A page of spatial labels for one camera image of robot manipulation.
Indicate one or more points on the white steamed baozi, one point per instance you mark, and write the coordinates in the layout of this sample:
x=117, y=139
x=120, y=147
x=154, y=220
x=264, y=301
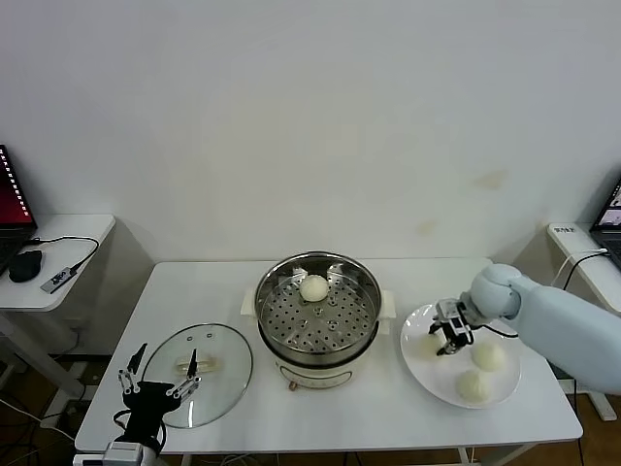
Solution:
x=487, y=357
x=313, y=289
x=429, y=347
x=474, y=386

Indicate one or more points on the perforated steel steamer basket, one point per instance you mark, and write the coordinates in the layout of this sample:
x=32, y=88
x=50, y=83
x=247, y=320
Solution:
x=271, y=315

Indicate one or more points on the grey laptop with dark screen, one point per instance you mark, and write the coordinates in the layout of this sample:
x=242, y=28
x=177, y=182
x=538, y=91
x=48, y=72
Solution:
x=606, y=228

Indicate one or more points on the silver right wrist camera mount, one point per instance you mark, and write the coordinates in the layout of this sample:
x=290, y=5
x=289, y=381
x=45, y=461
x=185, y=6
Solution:
x=458, y=322

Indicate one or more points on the white side table with label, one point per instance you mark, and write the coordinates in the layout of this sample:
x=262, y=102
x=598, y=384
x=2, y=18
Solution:
x=594, y=276

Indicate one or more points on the black computer mouse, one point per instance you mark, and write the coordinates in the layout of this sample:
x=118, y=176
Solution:
x=26, y=267

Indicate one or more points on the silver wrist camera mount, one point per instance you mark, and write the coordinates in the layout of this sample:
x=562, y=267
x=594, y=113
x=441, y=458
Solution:
x=458, y=322
x=126, y=454

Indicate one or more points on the white round plate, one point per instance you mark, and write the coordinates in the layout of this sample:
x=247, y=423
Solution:
x=504, y=388

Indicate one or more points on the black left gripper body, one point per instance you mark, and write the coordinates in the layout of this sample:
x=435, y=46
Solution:
x=148, y=403

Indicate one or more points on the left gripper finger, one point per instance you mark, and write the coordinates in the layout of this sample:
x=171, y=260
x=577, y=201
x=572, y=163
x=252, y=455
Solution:
x=193, y=376
x=130, y=376

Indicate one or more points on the cream electric cooker pot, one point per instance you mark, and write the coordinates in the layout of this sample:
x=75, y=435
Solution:
x=310, y=376

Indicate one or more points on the laptop with red screen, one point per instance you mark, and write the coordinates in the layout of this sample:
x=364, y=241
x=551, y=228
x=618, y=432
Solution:
x=14, y=204

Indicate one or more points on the white printed label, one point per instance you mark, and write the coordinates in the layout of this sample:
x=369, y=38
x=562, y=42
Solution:
x=564, y=230

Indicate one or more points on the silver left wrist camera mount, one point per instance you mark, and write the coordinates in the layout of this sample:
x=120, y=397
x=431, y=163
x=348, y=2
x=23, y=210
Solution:
x=126, y=454

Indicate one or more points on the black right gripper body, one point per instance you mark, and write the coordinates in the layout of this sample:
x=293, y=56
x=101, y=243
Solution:
x=456, y=341

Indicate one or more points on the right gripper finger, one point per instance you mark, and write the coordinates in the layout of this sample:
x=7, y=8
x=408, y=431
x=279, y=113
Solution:
x=451, y=348
x=436, y=326

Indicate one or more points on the grey usb hub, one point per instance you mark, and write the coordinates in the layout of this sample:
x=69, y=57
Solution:
x=58, y=281

